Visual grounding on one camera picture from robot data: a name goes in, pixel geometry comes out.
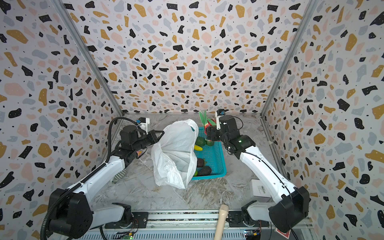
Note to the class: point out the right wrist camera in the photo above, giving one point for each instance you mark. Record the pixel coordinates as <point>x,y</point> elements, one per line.
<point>218,114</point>

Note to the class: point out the teal plastic basket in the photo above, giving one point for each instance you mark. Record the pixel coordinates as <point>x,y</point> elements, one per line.
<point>214,158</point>

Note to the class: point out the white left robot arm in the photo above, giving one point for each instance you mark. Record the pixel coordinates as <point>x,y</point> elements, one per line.
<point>69,212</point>

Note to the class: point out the metal corner post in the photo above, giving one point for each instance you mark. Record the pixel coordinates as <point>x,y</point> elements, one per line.
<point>64,15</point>
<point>290,54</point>

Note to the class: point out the beige wooden handle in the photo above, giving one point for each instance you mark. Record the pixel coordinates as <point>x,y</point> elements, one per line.
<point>222,216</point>

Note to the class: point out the red label card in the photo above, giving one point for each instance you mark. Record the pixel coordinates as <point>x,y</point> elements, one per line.
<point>284,235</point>

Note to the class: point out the metal corner post left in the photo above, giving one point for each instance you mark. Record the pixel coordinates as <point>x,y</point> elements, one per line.
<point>64,15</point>

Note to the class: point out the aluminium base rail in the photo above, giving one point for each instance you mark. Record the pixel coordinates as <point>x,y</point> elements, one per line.
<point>195,225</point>

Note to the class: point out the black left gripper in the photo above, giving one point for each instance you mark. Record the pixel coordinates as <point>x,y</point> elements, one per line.
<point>152,136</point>

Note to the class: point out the dark brown avocado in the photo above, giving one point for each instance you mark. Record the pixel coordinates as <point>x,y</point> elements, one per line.
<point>204,171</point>

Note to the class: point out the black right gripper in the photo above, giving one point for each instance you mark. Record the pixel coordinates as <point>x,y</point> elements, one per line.
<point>212,133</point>

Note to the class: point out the yellow banana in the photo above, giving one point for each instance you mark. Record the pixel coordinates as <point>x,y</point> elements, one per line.
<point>198,148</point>

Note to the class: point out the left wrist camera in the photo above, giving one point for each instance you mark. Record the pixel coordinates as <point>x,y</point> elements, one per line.
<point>143,123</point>

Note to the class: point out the dark purple fruit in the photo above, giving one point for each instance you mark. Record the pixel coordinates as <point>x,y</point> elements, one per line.
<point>200,163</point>

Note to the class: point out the pink dragon fruit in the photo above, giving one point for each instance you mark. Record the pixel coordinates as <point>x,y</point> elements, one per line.
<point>206,122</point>

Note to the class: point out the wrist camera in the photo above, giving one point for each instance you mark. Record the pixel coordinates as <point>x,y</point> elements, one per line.
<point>218,114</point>
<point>143,123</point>

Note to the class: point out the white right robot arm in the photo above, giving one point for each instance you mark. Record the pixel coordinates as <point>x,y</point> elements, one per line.
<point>290,204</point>

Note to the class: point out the white plastic bag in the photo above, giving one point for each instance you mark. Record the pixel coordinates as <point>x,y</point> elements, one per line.
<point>173,156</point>

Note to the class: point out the metal corner post right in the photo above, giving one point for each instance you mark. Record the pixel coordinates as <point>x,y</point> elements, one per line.
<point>290,54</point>

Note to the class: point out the white box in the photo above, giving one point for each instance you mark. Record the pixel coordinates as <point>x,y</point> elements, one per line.
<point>259,192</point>

